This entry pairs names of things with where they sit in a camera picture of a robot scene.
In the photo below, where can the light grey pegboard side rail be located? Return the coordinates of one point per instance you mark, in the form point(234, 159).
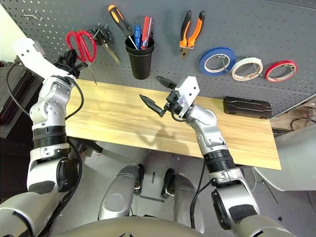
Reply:
point(293, 103)

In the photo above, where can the black cup holder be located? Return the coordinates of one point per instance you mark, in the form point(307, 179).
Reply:
point(140, 64)

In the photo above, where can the short black floor tape strip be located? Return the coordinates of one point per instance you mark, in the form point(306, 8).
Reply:
point(153, 177)

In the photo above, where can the long black floor tape strip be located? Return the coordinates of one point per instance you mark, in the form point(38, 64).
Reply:
point(151, 198)

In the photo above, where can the dark side cabinet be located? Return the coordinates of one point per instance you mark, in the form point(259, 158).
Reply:
point(12, 98)

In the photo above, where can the blue tape roll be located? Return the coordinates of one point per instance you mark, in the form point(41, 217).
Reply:
point(203, 61)

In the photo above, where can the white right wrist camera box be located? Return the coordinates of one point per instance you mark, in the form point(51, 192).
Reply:
point(187, 95)

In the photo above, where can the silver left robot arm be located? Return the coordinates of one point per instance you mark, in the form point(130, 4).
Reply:
point(47, 123)

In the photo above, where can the orange black screwdriver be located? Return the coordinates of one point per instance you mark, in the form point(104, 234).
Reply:
point(118, 18)

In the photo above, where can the black plastic tool case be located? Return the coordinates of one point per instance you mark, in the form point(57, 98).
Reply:
point(247, 108)

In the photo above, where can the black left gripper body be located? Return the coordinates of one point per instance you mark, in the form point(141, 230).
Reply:
point(65, 64)

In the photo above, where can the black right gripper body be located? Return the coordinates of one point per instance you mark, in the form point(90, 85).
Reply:
point(172, 102)

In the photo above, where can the black table bracket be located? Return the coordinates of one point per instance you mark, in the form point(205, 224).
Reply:
point(95, 145)

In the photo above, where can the orange black pliers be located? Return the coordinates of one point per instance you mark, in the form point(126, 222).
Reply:
point(197, 27)

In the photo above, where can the grey robot torso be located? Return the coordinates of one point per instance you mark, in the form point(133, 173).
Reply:
point(138, 228)

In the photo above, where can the silver left robot leg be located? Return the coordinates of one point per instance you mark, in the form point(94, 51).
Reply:
point(121, 195)

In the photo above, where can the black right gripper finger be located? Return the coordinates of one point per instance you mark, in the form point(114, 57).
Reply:
point(151, 103)
point(166, 82)

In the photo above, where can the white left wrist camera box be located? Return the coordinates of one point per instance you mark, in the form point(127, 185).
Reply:
point(32, 56)

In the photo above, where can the white tape roll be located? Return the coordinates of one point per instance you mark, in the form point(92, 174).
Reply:
point(247, 60)

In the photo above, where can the grey metal pegboard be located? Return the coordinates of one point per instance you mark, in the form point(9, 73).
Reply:
point(247, 29)

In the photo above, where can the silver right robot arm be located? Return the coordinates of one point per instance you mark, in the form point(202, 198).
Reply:
point(217, 153)

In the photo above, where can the red tape roll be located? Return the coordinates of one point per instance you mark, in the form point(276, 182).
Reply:
point(281, 63)

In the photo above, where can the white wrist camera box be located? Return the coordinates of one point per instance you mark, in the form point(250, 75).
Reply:
point(187, 95)
point(32, 56)

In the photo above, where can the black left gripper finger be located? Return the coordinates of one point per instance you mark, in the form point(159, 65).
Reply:
point(72, 54)
point(81, 66)

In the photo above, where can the large grey rounded shell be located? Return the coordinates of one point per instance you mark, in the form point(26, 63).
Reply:
point(293, 160)

